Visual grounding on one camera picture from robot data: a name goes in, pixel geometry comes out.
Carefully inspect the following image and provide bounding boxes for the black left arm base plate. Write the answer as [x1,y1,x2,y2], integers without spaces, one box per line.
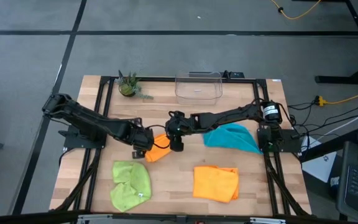
[59,129,108,149]

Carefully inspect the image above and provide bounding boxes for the orange microfiber towel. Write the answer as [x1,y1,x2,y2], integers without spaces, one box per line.
[193,166,240,203]
[144,133,172,163]

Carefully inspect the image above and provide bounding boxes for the lime green microfiber towel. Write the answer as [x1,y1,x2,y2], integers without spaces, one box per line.
[110,161,152,213]

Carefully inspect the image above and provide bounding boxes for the clear plastic bin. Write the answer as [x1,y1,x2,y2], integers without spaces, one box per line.
[175,70,223,106]

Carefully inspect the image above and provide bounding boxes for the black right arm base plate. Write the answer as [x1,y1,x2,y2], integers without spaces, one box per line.
[257,127,301,153]

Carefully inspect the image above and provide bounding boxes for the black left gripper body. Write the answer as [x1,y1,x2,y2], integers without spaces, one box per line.
[126,119,155,159]

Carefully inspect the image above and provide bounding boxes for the yellow extension cord with plug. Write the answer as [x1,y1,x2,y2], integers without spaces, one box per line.
[314,93,358,107]

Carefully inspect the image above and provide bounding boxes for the yellow floor cable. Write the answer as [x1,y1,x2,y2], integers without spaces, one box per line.
[271,0,322,20]

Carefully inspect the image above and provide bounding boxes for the black metal table frame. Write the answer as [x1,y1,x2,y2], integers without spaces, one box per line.
[53,75,312,217]

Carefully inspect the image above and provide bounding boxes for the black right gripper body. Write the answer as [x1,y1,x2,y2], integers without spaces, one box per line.
[165,111,195,152]

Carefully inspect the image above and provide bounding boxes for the teal microfiber towel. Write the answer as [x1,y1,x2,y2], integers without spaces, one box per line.
[203,123,262,155]

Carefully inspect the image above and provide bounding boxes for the white box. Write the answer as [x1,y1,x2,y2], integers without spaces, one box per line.
[301,152,338,184]

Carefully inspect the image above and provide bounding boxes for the small potted succulent plant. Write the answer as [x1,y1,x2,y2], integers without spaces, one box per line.
[116,69,154,100]

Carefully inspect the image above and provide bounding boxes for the black rail with silver brackets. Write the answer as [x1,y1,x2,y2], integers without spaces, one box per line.
[0,210,358,224]

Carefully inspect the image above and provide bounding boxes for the black floor cables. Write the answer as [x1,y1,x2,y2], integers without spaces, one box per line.
[287,101,358,138]

